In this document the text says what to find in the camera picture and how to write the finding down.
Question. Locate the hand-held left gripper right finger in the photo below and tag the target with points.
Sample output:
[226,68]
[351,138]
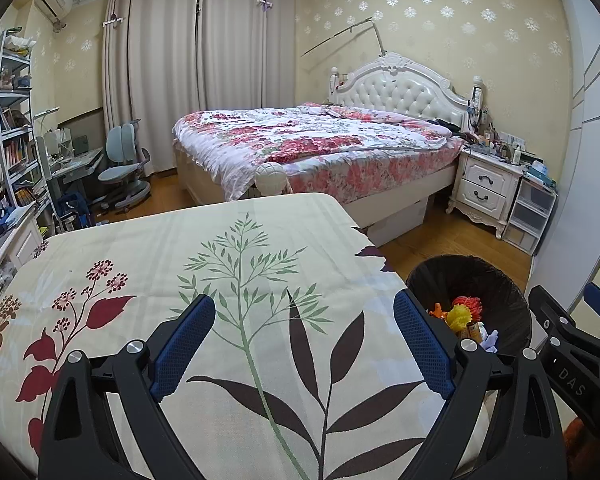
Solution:
[422,345]

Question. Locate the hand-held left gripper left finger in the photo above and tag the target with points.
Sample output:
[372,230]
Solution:
[185,345]

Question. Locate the orange paper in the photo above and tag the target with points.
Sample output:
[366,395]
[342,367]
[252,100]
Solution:
[437,310]

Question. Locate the yellow foam net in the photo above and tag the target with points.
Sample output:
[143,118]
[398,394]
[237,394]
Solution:
[457,317]

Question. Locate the amber bottle with black cap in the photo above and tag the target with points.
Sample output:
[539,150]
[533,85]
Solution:
[472,331]

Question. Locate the orange foam net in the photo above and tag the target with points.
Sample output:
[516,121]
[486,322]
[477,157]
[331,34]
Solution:
[470,305]

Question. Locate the lilac cloth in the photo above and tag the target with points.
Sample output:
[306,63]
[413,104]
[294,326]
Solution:
[490,340]

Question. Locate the black mesh trash bin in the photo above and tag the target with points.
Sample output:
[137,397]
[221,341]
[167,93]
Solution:
[460,275]

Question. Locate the person's right forearm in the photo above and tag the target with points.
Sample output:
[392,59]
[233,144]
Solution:
[577,440]

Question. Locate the black garbage bag liner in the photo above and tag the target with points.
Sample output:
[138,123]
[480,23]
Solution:
[505,300]

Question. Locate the plastic drawer unit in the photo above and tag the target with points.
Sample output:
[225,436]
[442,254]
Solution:
[530,215]

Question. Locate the floral cream tablecloth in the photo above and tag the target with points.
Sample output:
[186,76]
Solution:
[180,230]

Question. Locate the white under-bed storage box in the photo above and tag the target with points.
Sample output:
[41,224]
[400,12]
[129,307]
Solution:
[400,220]

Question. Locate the teal box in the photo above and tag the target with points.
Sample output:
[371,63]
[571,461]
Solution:
[540,170]

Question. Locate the white nightstand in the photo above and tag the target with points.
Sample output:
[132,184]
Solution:
[485,185]

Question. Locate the white wardrobe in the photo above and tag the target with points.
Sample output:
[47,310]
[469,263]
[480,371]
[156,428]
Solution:
[595,160]

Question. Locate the toiletries clutter on nightstand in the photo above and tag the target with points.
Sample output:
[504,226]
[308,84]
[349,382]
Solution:
[495,140]

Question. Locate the white round ribbed object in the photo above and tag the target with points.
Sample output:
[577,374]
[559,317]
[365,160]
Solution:
[271,177]

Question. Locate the white cabinet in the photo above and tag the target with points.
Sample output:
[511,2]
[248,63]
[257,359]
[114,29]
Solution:
[22,245]

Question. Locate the dark cloth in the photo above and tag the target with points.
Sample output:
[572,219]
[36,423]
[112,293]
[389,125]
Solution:
[447,125]

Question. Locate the grey study desk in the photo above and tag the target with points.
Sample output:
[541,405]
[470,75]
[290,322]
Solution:
[77,165]

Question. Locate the grey desk chair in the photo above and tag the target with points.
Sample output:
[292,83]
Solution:
[120,142]

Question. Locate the pink floral quilt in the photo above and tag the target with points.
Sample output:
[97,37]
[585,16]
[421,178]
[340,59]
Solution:
[305,140]

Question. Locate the white bookshelf with books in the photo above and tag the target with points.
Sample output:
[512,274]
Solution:
[15,150]

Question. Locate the white bed with tufted headboard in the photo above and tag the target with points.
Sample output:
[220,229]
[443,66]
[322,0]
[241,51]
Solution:
[395,87]

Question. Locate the white desk lamp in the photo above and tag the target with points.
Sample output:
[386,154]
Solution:
[47,110]

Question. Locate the beige curtain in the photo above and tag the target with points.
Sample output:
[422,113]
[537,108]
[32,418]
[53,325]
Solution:
[155,60]
[245,35]

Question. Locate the wall-mounted metal rod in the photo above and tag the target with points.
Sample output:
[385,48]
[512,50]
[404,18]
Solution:
[340,35]

